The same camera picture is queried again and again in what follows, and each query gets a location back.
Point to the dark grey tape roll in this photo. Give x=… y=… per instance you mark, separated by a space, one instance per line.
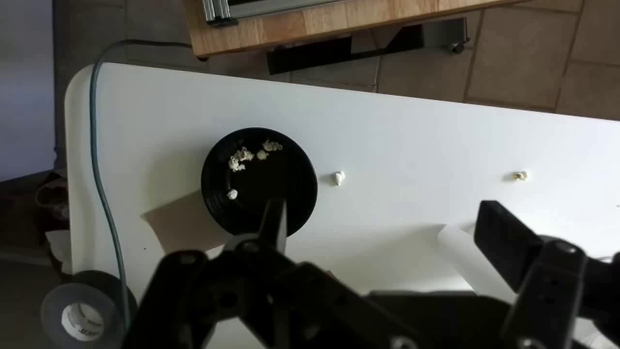
x=97 y=287

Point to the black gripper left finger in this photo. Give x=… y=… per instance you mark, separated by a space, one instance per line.
x=194 y=297

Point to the black bowl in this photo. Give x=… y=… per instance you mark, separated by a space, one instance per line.
x=278 y=180

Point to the white post stand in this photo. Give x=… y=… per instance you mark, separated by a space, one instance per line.
x=466 y=258

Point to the white popcorn piece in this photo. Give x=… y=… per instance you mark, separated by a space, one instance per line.
x=231 y=194
x=239 y=159
x=338 y=176
x=272 y=145
x=520 y=175

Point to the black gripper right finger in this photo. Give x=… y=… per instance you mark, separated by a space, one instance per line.
x=543 y=291

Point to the brown cardboard piece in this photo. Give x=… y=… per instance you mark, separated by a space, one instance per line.
x=181 y=225

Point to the small caster wheel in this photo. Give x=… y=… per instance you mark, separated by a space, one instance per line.
x=460 y=45

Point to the grey metal object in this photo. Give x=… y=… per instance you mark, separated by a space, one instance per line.
x=272 y=6

